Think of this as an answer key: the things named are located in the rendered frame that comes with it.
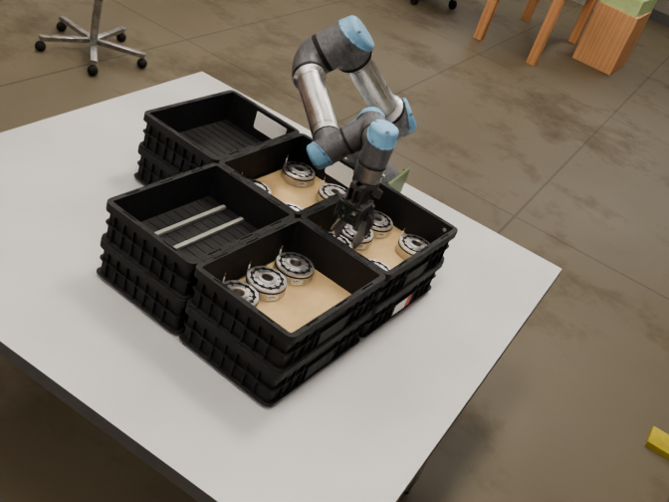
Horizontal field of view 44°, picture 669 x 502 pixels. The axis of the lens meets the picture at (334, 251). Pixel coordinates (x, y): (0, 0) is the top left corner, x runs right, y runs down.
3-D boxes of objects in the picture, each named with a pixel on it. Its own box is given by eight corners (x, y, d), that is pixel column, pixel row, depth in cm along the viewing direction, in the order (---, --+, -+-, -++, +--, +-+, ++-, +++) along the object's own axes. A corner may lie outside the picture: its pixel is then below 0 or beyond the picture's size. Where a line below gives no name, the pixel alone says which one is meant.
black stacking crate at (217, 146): (225, 121, 275) (232, 91, 269) (292, 163, 264) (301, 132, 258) (135, 146, 245) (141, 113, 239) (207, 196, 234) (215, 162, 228)
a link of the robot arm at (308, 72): (276, 46, 241) (304, 154, 209) (309, 28, 239) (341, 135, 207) (294, 73, 250) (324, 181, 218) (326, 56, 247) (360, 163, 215)
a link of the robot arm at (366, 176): (366, 153, 211) (392, 167, 209) (360, 168, 214) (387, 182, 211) (351, 160, 205) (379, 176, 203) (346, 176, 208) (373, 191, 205)
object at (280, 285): (260, 262, 208) (261, 260, 207) (293, 281, 205) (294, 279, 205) (238, 278, 199) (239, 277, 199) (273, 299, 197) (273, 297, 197)
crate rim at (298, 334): (296, 223, 218) (298, 215, 217) (385, 283, 207) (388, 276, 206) (190, 273, 187) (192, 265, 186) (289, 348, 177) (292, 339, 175)
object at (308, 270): (293, 249, 217) (294, 247, 216) (321, 270, 212) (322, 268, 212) (267, 260, 209) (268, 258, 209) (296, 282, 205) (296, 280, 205)
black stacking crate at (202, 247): (207, 197, 234) (215, 163, 228) (286, 251, 223) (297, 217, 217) (98, 239, 203) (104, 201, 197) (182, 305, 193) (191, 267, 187)
